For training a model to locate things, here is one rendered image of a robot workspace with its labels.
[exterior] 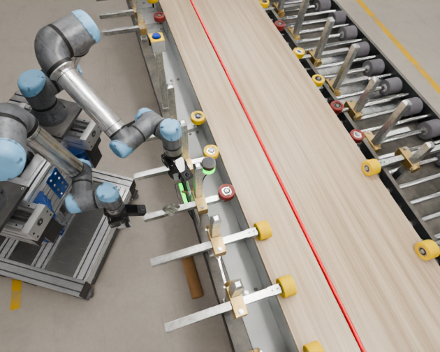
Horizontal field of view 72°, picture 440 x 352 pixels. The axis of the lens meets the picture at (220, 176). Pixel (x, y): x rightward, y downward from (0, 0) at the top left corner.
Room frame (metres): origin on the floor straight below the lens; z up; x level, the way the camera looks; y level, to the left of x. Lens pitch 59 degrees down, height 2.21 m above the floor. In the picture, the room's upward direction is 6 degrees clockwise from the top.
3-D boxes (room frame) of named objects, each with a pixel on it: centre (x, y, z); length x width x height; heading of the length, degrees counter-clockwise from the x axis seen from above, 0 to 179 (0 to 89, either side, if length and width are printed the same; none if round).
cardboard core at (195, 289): (0.50, 0.12, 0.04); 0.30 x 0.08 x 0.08; 24
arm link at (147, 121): (0.74, 0.29, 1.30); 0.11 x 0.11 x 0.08; 58
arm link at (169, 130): (0.71, 0.20, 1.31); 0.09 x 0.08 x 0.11; 58
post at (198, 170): (0.70, 0.10, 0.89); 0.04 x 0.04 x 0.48; 24
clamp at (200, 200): (0.68, 0.09, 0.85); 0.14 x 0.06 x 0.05; 24
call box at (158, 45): (1.39, 0.40, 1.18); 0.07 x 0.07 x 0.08; 24
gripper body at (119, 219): (0.51, 0.43, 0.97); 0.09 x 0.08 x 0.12; 114
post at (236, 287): (0.24, -0.10, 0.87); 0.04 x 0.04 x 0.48; 24
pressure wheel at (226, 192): (0.71, -0.04, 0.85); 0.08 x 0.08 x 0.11
